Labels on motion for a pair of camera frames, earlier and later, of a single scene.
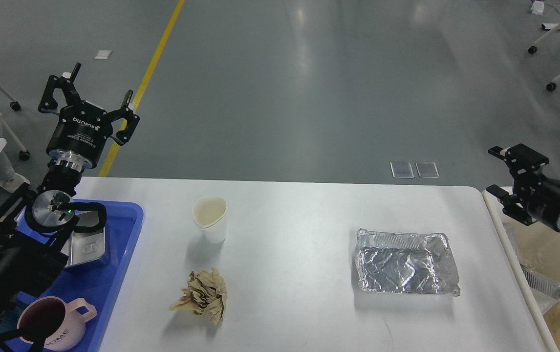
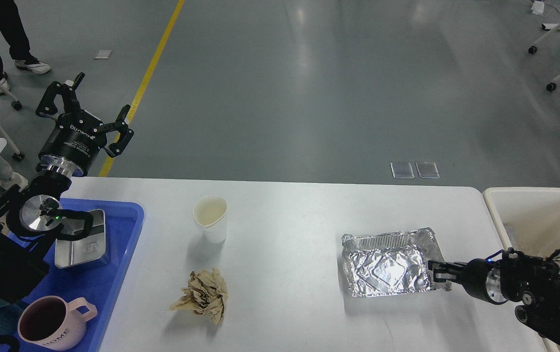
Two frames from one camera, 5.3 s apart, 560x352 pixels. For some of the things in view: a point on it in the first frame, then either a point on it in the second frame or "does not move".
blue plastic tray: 17,346 -> 101,282
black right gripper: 551,201 -> 483,277
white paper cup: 209,213 does not move
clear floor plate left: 402,170 does not move
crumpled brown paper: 205,295 does not move
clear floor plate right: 427,169 does not move
